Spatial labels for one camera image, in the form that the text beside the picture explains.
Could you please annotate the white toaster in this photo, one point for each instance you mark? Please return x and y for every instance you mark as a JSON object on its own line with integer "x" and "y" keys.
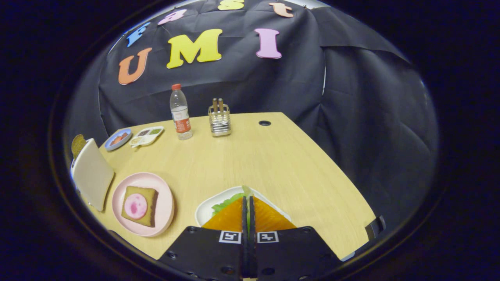
{"x": 91, "y": 175}

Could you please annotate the black table clamp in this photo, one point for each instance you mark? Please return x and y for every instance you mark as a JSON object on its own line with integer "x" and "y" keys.
{"x": 375, "y": 227}

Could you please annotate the white divided tray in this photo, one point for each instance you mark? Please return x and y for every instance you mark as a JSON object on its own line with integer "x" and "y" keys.
{"x": 150, "y": 139}

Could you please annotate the pink ham slice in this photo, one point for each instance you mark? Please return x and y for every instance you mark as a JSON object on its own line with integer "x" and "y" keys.
{"x": 135, "y": 206}

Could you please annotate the square brown bread slice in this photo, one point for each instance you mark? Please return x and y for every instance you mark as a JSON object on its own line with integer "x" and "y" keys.
{"x": 136, "y": 190}

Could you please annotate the pink round plate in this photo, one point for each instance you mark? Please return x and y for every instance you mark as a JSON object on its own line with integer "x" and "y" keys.
{"x": 164, "y": 195}

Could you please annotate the blue round plate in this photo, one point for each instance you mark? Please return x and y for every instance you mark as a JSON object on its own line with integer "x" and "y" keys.
{"x": 117, "y": 147}

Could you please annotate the black backdrop cloth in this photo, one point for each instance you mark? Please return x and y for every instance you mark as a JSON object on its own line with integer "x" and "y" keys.
{"x": 273, "y": 86}

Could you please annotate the oval brown bread slice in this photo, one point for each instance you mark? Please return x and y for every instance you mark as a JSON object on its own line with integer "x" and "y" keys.
{"x": 77, "y": 145}

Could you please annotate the wooden utensils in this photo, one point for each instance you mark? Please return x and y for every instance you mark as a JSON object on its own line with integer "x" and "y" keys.
{"x": 215, "y": 103}

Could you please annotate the green seasoning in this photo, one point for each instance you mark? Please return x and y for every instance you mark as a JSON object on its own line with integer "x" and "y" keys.
{"x": 155, "y": 131}

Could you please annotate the clear bottle with red cap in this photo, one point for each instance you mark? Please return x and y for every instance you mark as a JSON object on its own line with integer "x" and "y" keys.
{"x": 181, "y": 117}

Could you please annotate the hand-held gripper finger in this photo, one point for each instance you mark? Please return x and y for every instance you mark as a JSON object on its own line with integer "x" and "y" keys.
{"x": 252, "y": 218}
{"x": 245, "y": 218}

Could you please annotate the red tomato slices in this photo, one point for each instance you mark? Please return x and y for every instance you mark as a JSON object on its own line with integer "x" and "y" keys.
{"x": 119, "y": 138}

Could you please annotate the white square plate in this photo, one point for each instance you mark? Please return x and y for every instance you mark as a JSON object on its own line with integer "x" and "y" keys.
{"x": 205, "y": 212}

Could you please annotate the green lettuce leaf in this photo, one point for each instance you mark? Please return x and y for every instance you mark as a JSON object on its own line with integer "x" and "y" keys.
{"x": 228, "y": 202}

